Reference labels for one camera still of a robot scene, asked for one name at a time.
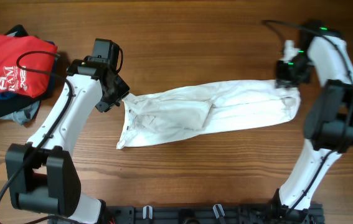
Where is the white t-shirt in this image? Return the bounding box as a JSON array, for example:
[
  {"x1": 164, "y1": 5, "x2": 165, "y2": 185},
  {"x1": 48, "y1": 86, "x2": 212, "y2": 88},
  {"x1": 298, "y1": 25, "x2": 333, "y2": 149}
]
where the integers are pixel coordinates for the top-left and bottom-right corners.
[{"x1": 116, "y1": 80, "x2": 301, "y2": 149}]

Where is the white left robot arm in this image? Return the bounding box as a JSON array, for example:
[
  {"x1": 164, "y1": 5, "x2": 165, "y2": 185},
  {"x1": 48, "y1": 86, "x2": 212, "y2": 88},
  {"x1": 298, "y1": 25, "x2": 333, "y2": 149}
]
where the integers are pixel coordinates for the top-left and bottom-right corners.
[{"x1": 3, "y1": 55, "x2": 129, "y2": 223}]

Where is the grey folded garment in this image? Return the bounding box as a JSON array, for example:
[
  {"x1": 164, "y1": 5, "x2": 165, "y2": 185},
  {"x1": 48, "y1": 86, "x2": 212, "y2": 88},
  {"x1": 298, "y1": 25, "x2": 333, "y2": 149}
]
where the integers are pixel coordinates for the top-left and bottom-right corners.
[{"x1": 0, "y1": 101, "x2": 41, "y2": 126}]

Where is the red folded t-shirt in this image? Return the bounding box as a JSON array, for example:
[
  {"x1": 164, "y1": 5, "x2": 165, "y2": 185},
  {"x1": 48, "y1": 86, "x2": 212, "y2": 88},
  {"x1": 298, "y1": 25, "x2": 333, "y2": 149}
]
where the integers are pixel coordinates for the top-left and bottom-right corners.
[{"x1": 0, "y1": 34, "x2": 57, "y2": 98}]

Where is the black folded garment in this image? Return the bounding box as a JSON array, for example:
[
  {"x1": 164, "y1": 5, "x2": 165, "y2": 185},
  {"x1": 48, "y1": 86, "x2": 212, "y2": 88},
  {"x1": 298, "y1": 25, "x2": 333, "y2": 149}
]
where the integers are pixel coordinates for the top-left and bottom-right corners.
[{"x1": 0, "y1": 25, "x2": 55, "y2": 117}]

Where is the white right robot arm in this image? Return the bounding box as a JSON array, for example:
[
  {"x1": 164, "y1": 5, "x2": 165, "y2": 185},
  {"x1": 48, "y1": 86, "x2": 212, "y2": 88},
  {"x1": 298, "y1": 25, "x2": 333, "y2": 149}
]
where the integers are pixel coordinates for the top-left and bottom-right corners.
[{"x1": 256, "y1": 21, "x2": 353, "y2": 223}]

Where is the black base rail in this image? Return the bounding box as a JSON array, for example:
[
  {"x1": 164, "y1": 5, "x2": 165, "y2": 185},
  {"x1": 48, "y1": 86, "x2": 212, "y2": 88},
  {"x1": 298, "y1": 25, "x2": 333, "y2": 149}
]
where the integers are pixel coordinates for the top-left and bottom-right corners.
[{"x1": 105, "y1": 204, "x2": 325, "y2": 224}]

